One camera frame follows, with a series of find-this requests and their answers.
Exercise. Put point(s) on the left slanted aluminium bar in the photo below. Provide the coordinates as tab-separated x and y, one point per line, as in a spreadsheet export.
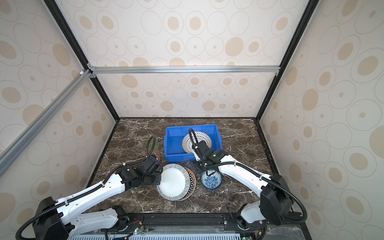
26	137

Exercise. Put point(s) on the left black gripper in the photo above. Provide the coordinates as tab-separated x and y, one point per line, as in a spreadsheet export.
158	182

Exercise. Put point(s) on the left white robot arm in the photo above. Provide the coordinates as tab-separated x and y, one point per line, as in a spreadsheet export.
55	220

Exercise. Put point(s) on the green transparent cup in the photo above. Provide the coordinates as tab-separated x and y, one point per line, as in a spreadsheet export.
152	144

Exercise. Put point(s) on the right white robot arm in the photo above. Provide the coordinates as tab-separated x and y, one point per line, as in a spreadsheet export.
276	205

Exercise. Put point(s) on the pink transparent cup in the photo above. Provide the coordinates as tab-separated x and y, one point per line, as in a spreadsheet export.
158	154

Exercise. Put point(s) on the blue plastic bin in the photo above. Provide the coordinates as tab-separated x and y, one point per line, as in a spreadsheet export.
173	141

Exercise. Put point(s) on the horizontal aluminium frame bar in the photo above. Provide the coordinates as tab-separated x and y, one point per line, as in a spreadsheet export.
162	70

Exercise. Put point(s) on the black striped white plate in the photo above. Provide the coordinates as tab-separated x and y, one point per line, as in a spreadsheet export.
175	182

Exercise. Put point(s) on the geometric pattern brown rimmed plate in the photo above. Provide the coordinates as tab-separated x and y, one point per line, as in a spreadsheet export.
193	182

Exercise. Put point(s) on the blue floral small bowl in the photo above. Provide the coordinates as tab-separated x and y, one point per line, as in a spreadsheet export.
211	179

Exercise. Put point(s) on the yellow rimmed polka dot plate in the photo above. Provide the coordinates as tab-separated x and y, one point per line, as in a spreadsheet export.
187	142

